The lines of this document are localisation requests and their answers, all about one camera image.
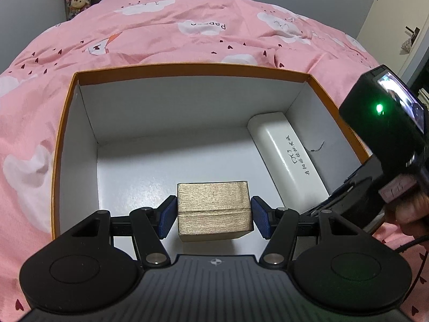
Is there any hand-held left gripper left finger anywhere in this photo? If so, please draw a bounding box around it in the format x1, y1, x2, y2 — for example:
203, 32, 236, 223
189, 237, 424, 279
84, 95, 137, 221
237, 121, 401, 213
69, 195, 177, 266

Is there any black cable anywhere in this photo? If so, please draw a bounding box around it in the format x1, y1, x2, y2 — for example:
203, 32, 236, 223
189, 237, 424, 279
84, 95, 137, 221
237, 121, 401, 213
396, 231, 429, 254

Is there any small gold box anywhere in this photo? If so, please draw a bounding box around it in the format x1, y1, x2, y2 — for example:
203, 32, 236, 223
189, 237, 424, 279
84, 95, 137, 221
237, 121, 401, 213
176, 181, 254, 243

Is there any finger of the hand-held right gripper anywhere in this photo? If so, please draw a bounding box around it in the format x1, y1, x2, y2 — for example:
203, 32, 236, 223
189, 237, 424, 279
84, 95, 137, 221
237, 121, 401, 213
302, 164, 371, 213

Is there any person's right hand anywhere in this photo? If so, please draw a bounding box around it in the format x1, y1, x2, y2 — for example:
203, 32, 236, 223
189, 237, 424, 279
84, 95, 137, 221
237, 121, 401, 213
384, 195, 429, 245

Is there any cream door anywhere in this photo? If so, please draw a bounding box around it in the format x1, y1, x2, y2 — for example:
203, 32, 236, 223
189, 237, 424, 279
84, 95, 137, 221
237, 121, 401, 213
357, 0, 429, 84

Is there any orange cardboard box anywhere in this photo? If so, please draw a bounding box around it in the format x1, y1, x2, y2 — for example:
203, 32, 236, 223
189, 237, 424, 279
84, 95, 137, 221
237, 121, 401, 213
51, 62, 372, 239

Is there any pink printed blanket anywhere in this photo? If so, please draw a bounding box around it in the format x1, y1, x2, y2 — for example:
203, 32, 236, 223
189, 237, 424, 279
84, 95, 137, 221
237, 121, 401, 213
0, 0, 429, 322

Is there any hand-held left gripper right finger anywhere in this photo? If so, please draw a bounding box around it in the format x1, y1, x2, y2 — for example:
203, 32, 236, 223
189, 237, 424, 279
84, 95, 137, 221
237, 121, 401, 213
251, 195, 361, 266

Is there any white glasses case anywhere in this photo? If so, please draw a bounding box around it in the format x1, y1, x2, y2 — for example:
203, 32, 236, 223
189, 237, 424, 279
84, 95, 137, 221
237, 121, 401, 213
247, 111, 331, 207

